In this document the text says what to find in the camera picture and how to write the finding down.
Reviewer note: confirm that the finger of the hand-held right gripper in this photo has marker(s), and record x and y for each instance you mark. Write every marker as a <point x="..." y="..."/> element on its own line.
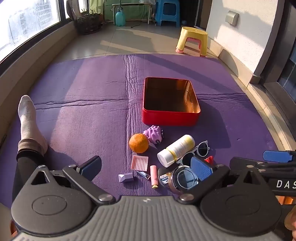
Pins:
<point x="277" y="156"/>
<point x="254" y="163"/>

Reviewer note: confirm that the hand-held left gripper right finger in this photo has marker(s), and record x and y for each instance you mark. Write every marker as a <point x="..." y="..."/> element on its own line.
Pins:
<point x="201" y="168"/>

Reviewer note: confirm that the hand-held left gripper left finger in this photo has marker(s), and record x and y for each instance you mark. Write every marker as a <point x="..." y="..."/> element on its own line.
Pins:
<point x="90" y="165"/>

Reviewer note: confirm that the white round sunglasses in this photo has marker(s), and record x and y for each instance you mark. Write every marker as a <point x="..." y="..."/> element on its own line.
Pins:
<point x="203" y="148"/>

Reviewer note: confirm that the white yellow plastic bottle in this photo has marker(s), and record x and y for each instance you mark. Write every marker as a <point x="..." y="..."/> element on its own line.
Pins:
<point x="178" y="147"/>

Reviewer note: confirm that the small black labelled container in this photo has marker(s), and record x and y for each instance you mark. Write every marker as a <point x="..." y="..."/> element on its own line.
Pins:
<point x="164" y="178"/>

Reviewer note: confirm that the orange fruit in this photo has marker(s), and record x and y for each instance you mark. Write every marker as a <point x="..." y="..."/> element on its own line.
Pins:
<point x="138" y="143"/>

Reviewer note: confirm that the purple spiky toy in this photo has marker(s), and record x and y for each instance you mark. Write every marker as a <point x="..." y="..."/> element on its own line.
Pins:
<point x="152" y="134"/>

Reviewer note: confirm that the red metal tin box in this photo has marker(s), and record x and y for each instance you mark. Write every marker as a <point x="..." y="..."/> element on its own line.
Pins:
<point x="166" y="118"/>

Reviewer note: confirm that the small red object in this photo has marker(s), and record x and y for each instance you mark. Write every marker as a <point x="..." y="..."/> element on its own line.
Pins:
<point x="209" y="160"/>

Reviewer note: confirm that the small purple white box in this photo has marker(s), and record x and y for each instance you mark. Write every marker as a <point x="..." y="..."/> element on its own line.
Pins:
<point x="126" y="178"/>

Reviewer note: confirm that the pink lip balm tube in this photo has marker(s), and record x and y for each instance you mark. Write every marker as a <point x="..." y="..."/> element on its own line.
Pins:
<point x="154" y="176"/>

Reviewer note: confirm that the pink ridged soap dish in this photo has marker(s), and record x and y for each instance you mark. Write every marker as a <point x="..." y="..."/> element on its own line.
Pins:
<point x="139" y="162"/>

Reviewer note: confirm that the silver nail clipper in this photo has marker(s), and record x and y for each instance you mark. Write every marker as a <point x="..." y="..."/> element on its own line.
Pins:
<point x="143" y="175"/>

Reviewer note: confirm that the person's left leg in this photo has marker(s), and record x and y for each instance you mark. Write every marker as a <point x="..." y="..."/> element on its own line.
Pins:
<point x="29" y="129"/>

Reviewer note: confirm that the purple floor mat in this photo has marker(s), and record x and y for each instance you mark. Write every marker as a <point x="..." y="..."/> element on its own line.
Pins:
<point x="92" y="92"/>

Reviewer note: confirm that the dark glass door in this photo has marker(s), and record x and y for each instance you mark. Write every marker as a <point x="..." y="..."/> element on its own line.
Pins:
<point x="286" y="74"/>

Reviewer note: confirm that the yellow plastic stool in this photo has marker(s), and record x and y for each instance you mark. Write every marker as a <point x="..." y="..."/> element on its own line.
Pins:
<point x="193" y="33"/>

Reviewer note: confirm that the dark potted plant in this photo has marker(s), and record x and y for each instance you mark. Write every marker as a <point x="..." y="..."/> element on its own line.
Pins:
<point x="89" y="24"/>

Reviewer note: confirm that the light blue plastic jug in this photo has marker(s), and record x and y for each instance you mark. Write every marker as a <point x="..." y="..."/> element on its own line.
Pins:
<point x="120" y="18"/>

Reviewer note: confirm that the window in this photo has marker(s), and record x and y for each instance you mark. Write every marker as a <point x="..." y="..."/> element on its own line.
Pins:
<point x="27" y="20"/>

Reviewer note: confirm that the blue plastic stool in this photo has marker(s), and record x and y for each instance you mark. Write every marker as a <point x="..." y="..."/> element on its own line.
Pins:
<point x="167" y="9"/>

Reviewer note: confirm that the white low rack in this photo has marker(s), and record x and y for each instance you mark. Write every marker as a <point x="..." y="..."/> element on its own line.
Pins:
<point x="131" y="5"/>

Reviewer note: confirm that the grey wall socket cover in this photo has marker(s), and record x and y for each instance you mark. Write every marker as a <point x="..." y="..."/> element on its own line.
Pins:
<point x="232" y="18"/>

